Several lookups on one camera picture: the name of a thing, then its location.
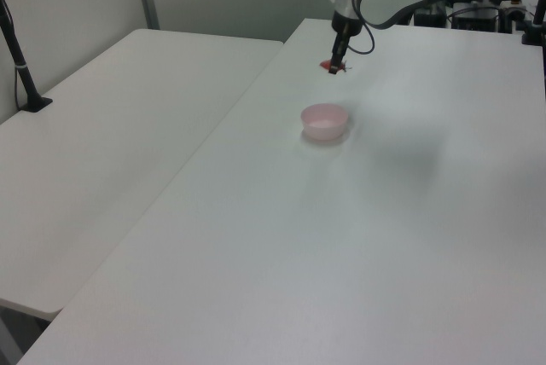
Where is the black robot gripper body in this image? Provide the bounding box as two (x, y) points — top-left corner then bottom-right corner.
(331, 9), (364, 38)

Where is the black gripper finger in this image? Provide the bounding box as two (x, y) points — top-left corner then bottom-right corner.
(328, 32), (346, 76)
(339, 33), (351, 72)

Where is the pink plastic bowl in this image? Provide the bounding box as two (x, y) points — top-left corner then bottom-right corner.
(300, 102), (349, 142)

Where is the black camera stand with clamp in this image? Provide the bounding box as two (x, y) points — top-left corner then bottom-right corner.
(520, 0), (546, 46)

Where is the red strawberry with green leaves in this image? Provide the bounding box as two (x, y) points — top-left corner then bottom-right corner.
(319, 57), (354, 74)

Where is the black electronics box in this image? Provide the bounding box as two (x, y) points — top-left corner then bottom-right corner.
(451, 0), (501, 32)

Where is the black cable along stand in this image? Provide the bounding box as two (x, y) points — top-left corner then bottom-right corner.
(0, 0), (23, 111)

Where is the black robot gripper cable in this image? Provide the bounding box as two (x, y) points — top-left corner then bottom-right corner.
(347, 0), (377, 57)

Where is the silver device with black knob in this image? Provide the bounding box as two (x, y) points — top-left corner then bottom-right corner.
(497, 0), (537, 34)

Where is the black camera stand with base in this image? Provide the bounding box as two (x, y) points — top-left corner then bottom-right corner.
(0, 0), (55, 114)

